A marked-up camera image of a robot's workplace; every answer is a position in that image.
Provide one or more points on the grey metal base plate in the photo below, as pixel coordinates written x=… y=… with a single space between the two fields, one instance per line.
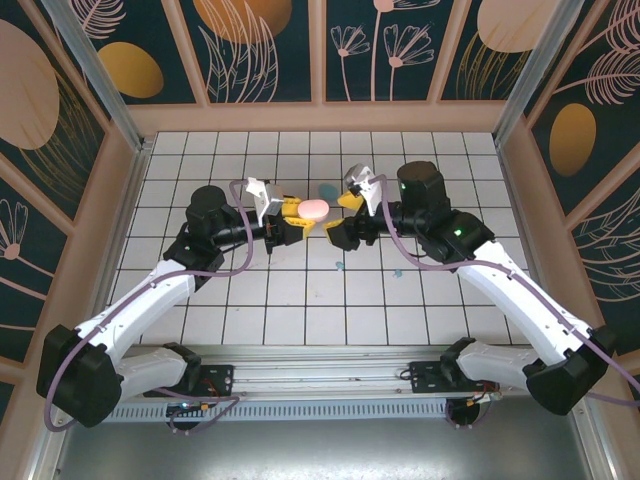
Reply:
x=320 y=450

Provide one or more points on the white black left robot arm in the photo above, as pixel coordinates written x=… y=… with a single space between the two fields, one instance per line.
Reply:
x=150 y=300

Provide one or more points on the small circuit board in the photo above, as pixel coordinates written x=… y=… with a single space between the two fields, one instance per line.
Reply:
x=187 y=407

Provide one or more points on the pink earbud charging case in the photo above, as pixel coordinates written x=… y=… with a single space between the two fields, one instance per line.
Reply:
x=314 y=210

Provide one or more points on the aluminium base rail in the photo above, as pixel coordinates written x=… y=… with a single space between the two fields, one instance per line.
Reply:
x=320 y=370

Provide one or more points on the blue earbud charging case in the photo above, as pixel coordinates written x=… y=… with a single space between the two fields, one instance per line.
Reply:
x=327 y=190

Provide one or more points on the aluminium side rail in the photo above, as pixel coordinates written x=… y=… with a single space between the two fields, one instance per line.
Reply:
x=517 y=200
x=132 y=200

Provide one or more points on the aluminium frame post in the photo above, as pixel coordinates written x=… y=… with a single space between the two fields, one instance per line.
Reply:
x=90 y=60
x=538 y=60

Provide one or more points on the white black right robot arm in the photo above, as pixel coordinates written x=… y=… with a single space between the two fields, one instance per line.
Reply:
x=500 y=290

